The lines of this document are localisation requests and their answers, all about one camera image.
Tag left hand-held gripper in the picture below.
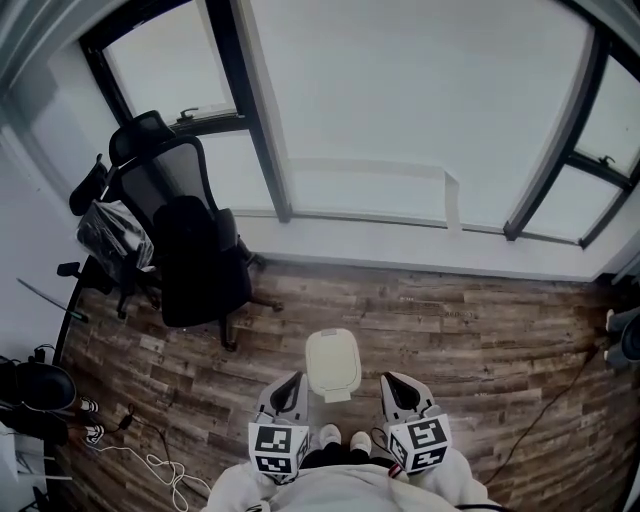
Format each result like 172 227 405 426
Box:
247 371 312 485

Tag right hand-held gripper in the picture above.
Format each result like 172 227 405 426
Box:
380 373 454 477

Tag white lidded trash bin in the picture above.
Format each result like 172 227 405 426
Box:
304 327 363 405

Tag person's right forearm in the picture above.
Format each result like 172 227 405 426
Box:
408 446 490 512

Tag person's left forearm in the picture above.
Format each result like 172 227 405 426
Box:
208 458 282 512

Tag person's legs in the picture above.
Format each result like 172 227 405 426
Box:
298 438 397 472

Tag person's white top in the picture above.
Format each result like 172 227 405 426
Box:
201 462 502 512

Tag black mesh office chair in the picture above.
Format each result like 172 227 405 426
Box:
107 109 285 352

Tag white tape strip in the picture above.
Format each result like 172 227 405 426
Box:
288 156 465 232

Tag black desk leg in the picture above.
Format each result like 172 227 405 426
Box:
51 258 90 367

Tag plastic-wrapped black office chair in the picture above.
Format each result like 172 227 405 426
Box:
55 152 165 322

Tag thin metal rod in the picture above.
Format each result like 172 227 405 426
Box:
16 277 91 323

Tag white table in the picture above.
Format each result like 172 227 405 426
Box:
0 419 72 512

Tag large frosted window pane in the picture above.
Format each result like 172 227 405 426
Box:
233 0 602 232

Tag black-framed window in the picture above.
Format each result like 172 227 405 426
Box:
501 28 640 250
78 0 295 225

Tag white cable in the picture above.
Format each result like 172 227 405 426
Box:
93 441 212 512

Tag long black power cable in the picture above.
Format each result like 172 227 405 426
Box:
481 343 610 487

